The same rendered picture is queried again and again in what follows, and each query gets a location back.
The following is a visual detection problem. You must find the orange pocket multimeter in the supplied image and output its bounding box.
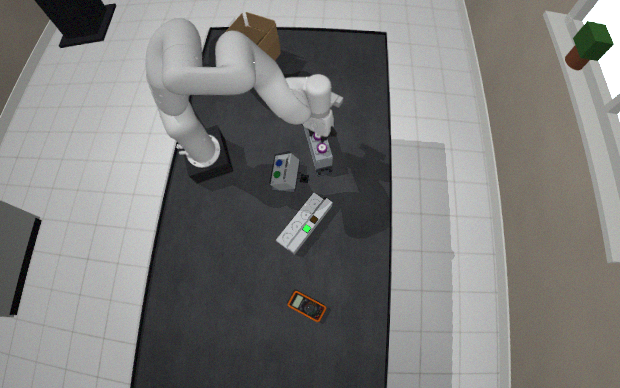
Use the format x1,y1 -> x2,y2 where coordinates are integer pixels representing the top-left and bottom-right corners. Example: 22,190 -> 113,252
288,291 -> 326,322

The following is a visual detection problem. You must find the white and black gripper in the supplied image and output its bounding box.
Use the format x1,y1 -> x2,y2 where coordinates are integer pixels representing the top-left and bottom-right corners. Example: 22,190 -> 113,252
302,109 -> 337,143

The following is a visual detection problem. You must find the brown cardboard box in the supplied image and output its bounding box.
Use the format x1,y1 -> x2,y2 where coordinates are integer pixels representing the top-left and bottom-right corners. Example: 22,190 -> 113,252
226,12 -> 281,60

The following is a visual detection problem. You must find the white control panel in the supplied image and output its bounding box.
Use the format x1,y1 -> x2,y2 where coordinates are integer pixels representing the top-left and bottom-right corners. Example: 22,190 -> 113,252
271,153 -> 309,192

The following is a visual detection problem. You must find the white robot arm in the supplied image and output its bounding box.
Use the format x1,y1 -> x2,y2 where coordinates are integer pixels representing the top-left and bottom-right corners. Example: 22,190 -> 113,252
146,18 -> 343,168

